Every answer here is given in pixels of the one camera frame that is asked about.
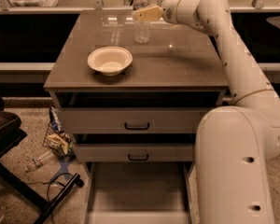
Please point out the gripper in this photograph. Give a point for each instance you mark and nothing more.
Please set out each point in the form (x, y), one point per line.
(168, 12)

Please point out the clear plastic water bottle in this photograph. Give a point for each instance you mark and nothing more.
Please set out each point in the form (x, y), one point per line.
(141, 28)

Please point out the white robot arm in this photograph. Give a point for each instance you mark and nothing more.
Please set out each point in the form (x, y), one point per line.
(233, 142)

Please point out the grey drawer cabinet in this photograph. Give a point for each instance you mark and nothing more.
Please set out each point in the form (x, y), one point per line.
(177, 68)

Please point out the grey top drawer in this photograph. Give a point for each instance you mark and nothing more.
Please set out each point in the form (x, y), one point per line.
(130, 120)

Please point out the grey middle drawer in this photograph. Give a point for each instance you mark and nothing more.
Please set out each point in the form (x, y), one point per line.
(134, 152)

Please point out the grey open bottom drawer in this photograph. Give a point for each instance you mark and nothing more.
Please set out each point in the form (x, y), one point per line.
(138, 193)

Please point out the empty bottle on floor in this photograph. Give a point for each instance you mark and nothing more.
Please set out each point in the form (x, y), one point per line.
(39, 161)

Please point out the white paper bowl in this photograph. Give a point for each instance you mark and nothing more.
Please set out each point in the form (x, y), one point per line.
(110, 61)

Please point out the blue tape cross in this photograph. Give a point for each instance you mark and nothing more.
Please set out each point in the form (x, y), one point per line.
(63, 171)

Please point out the black chair with base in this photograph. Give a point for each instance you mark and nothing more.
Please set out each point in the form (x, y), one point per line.
(34, 114)

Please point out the wire basket with snacks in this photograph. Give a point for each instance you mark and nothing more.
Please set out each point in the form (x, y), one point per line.
(56, 138)

